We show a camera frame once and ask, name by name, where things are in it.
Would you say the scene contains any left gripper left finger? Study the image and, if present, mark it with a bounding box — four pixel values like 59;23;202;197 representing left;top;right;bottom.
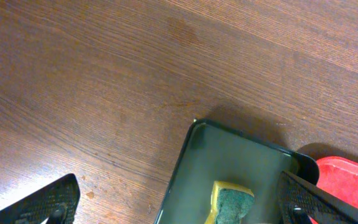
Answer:
0;174;80;224

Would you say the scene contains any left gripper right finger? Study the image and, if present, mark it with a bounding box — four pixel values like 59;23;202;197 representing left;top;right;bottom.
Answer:
277;171;358;224

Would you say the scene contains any green and yellow sponge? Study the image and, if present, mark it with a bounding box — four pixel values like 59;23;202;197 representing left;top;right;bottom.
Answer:
205;180;255;224

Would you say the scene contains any red plastic tray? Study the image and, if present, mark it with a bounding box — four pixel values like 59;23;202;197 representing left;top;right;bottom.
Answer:
316;156;358;208

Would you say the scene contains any dark green plastic tray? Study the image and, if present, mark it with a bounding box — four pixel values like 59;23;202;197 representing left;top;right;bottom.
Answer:
155;119;319;224

